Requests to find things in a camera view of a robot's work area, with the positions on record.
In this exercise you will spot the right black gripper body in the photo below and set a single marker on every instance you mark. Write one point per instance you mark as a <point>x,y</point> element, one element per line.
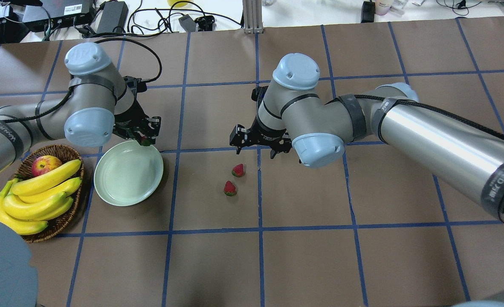
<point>264,134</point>

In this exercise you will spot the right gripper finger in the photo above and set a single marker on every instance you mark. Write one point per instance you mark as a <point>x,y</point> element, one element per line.
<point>281,146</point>
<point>240,138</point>

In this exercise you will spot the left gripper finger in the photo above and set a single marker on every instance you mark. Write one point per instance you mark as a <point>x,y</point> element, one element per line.
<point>150,127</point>

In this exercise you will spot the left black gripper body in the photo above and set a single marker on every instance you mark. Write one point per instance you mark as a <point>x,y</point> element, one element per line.
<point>133,120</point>

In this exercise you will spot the paired red strawberry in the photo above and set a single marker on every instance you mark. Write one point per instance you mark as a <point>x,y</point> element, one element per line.
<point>239,170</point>
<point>230,189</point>

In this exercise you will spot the single red strawberry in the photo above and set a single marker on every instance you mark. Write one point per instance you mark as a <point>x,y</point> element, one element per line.
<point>145,141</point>

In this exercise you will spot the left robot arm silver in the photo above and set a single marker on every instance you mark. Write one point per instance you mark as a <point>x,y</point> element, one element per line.
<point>99,103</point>

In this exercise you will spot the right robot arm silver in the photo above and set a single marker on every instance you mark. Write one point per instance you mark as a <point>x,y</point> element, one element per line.
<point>291,115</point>

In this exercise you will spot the light green plate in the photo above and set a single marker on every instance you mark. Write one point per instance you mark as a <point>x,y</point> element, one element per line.
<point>128,173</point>

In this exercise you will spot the red yellow apple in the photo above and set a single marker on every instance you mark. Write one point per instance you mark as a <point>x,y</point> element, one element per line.
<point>45,164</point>

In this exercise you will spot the black power adapter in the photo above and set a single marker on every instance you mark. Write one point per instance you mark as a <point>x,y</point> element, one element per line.
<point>114,14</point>

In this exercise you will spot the yellow banana bunch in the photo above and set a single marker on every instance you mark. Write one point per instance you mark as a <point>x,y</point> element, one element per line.
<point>27,207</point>

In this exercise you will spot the black network switch box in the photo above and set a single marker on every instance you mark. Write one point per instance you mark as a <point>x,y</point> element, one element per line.
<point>61,13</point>

